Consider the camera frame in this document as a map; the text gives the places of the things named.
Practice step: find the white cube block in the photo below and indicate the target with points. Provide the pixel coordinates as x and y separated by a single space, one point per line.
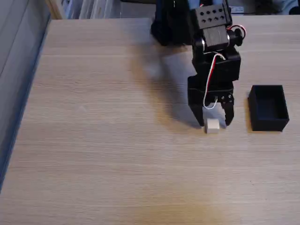
212 126

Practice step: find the white paper label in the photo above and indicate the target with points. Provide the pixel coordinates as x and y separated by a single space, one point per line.
237 9

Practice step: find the light wooden beam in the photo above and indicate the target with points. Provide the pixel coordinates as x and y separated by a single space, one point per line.
54 9

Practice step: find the black open box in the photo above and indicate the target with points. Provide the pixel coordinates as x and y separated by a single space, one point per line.
269 117

